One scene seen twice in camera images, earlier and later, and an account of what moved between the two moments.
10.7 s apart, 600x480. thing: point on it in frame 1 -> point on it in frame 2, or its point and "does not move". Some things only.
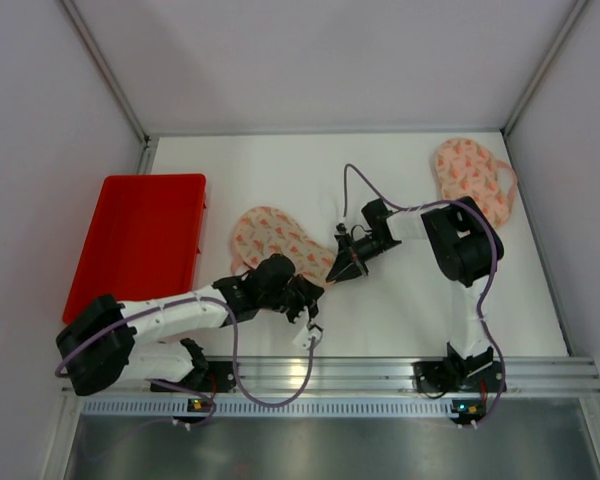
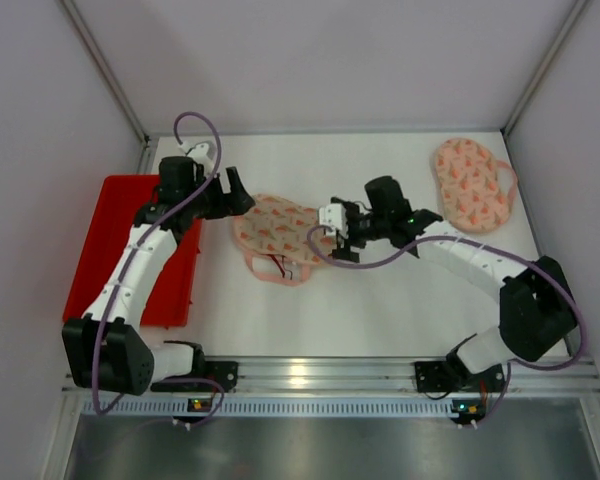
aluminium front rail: (371, 377) does not move
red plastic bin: (144, 240) does not move
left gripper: (303, 298) -> (222, 198)
